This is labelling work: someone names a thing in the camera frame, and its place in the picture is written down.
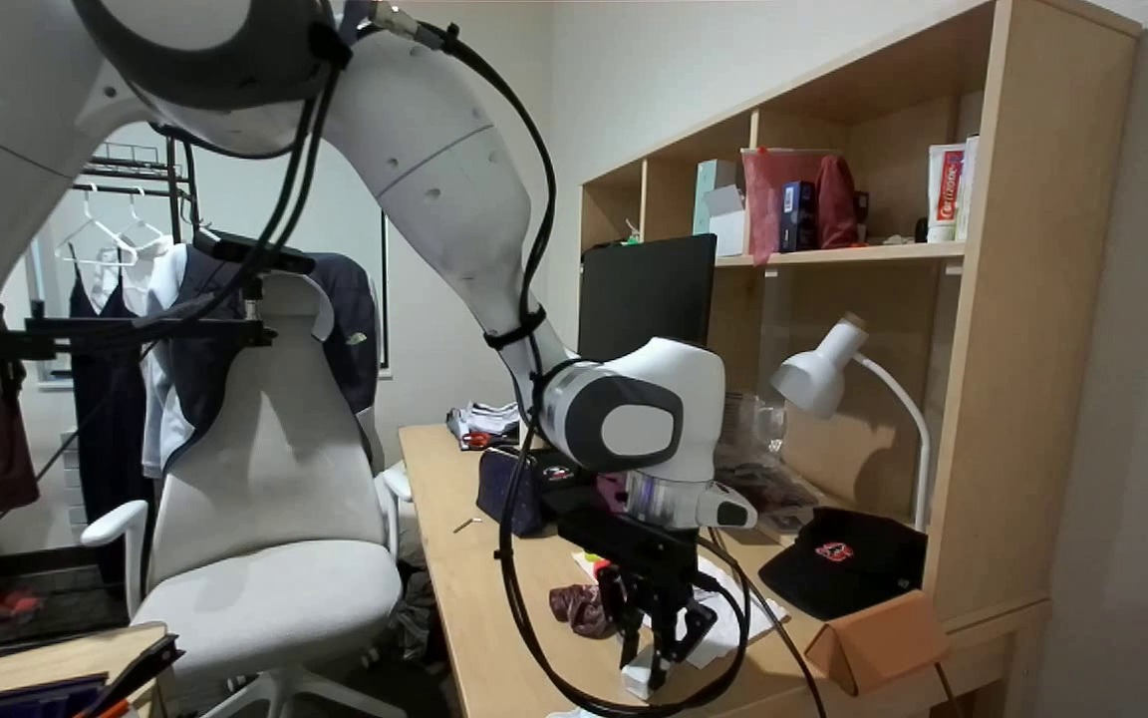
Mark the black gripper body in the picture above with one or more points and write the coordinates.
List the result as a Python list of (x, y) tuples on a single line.
[(640, 560)]

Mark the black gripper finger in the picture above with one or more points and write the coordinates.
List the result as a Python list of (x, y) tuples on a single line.
[(697, 631), (637, 641)]

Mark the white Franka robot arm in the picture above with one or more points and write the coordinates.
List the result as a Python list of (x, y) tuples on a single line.
[(441, 173)]

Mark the purple velvet scrunchie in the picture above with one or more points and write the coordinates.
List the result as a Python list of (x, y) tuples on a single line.
[(580, 609)]

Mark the navy toiletry bag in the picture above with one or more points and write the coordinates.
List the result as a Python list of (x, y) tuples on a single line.
[(512, 492)]

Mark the dark patterned pouch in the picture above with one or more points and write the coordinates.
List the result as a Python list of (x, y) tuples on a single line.
[(774, 485)]

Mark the black cap red logo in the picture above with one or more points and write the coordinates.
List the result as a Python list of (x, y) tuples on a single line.
[(846, 560)]

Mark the brown cardboard box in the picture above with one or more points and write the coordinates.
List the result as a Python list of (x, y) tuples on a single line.
[(879, 643)]

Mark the white red clothes pile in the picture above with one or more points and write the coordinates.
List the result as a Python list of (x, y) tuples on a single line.
[(483, 424)]

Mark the white desk lamp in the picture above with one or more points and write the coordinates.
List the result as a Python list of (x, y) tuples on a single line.
[(814, 372)]

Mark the black computer monitor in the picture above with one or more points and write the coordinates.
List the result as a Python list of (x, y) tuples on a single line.
[(649, 299)]

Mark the plain white box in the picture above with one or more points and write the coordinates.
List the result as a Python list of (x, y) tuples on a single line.
[(730, 228)]

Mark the teal box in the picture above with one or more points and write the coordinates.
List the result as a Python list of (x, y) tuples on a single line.
[(705, 202)]

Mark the navy jacket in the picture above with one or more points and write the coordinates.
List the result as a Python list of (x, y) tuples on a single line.
[(349, 333)]

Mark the white office chair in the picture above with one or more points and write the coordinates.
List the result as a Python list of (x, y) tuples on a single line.
[(268, 532)]

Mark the dark blue box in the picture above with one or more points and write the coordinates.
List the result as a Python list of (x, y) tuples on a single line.
[(798, 212)]

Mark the red bag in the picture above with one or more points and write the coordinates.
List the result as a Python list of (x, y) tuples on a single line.
[(798, 202)]

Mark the wooden shelf unit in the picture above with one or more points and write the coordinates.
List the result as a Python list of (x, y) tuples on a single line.
[(1037, 333)]

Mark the white box red print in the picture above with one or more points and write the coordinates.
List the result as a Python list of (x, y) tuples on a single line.
[(952, 193)]

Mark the white hanging shirt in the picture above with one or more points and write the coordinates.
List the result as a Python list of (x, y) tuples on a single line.
[(162, 399)]

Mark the black hanging dress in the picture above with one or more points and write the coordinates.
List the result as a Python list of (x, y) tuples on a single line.
[(110, 413)]

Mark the dark floor mat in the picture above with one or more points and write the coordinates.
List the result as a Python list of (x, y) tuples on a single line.
[(70, 583)]

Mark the wooden board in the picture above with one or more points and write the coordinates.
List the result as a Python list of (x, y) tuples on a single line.
[(59, 659)]

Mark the red floor item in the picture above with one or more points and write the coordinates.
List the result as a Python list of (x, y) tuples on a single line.
[(3, 603)]

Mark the metal clothes rack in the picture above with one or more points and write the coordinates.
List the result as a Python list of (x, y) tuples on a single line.
[(136, 169)]

